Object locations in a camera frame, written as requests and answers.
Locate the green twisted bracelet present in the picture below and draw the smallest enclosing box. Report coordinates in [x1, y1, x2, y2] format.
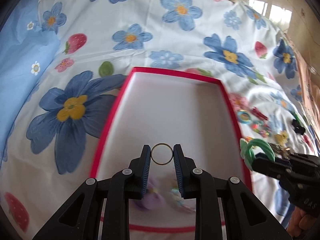
[239, 138, 276, 171]

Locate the thin gold ring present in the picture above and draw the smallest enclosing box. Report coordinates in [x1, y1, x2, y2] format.
[150, 142, 174, 166]

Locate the person's hand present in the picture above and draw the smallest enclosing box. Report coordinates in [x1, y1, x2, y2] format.
[287, 207, 319, 239]

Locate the yellow flower hair clip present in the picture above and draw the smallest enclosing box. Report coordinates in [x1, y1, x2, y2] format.
[274, 131, 289, 147]

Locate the purple hair accessory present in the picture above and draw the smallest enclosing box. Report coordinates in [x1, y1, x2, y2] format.
[132, 179, 165, 211]

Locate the black hair clip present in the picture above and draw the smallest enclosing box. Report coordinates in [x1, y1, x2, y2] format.
[291, 119, 306, 135]

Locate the red hair clip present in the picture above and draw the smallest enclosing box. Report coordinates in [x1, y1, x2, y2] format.
[251, 107, 268, 121]

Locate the red white shallow box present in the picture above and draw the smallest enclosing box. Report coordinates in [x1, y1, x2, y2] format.
[91, 67, 252, 233]

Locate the light blue pillow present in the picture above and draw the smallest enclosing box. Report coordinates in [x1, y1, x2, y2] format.
[1, 0, 60, 161]

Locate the floral bed sheet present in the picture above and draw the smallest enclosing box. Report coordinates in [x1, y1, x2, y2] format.
[1, 0, 319, 239]

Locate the pastel bead bracelet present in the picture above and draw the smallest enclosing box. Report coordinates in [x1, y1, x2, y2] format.
[167, 179, 197, 214]

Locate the colourful bead bracelet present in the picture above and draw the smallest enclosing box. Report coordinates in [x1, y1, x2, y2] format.
[250, 120, 273, 138]

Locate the teal round ring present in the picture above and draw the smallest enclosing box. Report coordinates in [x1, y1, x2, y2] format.
[236, 109, 253, 125]

